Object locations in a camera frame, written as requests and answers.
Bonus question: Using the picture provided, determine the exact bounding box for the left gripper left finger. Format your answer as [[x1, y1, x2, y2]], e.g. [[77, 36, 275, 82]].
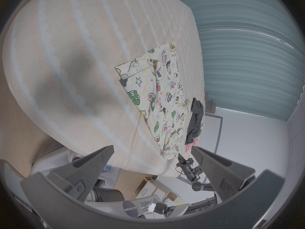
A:
[[49, 145, 114, 203]]

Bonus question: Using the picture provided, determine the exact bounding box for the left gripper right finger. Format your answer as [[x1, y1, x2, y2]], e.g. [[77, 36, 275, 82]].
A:
[[191, 146, 257, 201]]

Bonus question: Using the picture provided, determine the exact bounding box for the white printed pyjama top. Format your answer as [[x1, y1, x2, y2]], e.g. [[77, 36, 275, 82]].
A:
[[115, 42, 191, 161]]

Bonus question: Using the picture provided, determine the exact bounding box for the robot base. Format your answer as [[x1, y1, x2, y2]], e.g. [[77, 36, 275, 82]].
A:
[[29, 149, 125, 203]]

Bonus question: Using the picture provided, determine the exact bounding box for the pink garment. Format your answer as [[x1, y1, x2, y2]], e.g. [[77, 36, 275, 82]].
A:
[[185, 137, 200, 153]]

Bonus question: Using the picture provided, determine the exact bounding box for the white wooden chest of drawers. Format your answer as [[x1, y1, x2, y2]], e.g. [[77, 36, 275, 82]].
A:
[[133, 177, 168, 200]]

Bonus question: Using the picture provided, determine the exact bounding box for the black garment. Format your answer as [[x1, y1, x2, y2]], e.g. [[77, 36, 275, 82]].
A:
[[184, 97, 204, 145]]

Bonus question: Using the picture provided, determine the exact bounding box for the grey bedside table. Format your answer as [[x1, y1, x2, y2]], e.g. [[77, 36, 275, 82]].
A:
[[204, 93, 217, 114]]

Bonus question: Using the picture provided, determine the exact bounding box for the blue-green curtain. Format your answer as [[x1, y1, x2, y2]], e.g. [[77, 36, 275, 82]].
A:
[[155, 0, 305, 121]]

